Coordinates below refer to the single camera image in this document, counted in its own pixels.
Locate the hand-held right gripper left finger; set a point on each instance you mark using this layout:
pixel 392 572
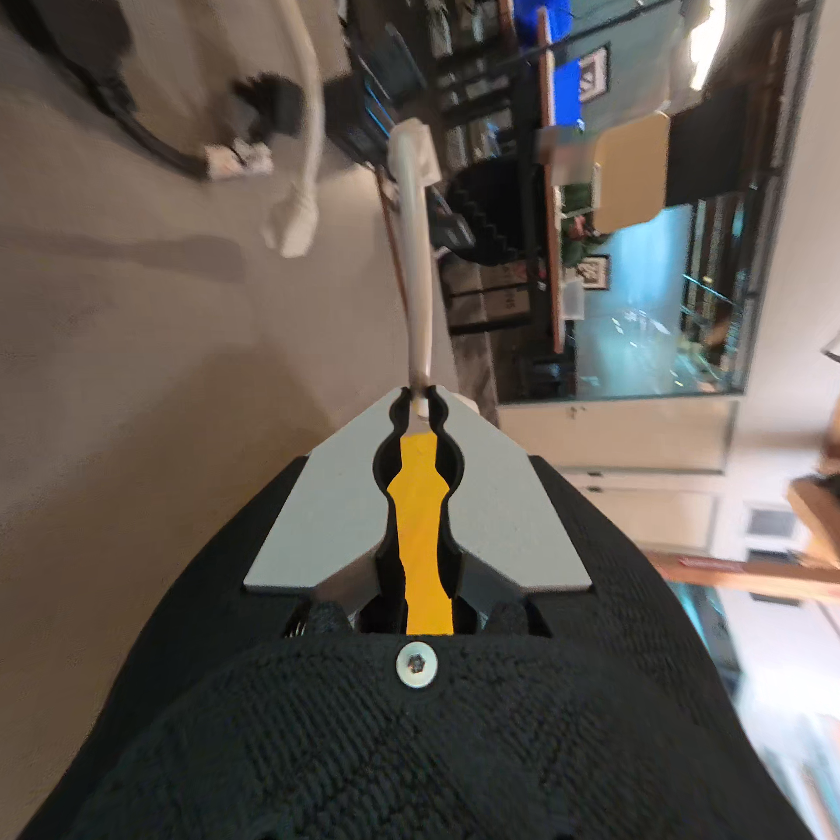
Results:
pixel 315 518

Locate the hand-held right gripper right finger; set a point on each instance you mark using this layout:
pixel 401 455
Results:
pixel 518 518

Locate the white cabinet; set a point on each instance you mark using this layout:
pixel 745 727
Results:
pixel 623 439

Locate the framed marker sign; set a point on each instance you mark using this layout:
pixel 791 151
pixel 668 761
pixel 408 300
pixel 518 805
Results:
pixel 594 72
pixel 594 272

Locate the green plant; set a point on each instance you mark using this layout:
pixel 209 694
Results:
pixel 581 229

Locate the black ridged foam block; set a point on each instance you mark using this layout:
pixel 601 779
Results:
pixel 499 210

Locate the brown-edged table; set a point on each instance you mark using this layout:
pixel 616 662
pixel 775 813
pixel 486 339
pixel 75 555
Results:
pixel 550 164

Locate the small wooden board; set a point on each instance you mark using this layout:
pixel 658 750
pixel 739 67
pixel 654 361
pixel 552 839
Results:
pixel 630 170

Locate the black monitor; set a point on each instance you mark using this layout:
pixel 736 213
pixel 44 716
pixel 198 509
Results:
pixel 705 144

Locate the blue storage bin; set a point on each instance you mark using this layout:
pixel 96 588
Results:
pixel 538 16
pixel 568 92

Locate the wooden post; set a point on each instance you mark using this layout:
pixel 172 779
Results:
pixel 754 568

